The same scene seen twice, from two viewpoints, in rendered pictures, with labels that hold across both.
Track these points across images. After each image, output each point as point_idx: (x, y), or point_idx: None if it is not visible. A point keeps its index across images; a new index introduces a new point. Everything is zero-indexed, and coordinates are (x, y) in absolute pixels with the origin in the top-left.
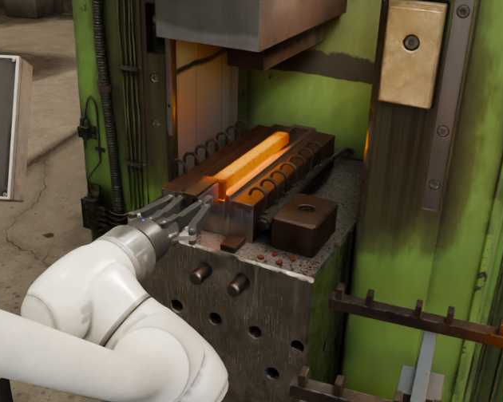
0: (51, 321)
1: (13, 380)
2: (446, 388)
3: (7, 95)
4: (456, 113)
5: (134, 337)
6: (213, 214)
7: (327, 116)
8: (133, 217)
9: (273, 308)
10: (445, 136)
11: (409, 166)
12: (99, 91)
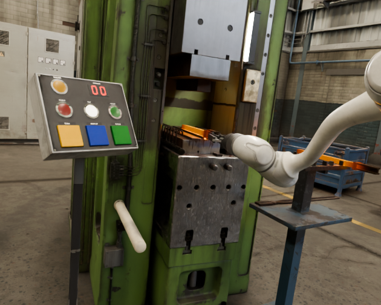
0: (272, 151)
1: (332, 141)
2: (256, 200)
3: (123, 100)
4: (260, 104)
5: (286, 154)
6: (204, 146)
7: (178, 123)
8: (215, 138)
9: (236, 173)
10: (257, 112)
11: (248, 123)
12: (130, 106)
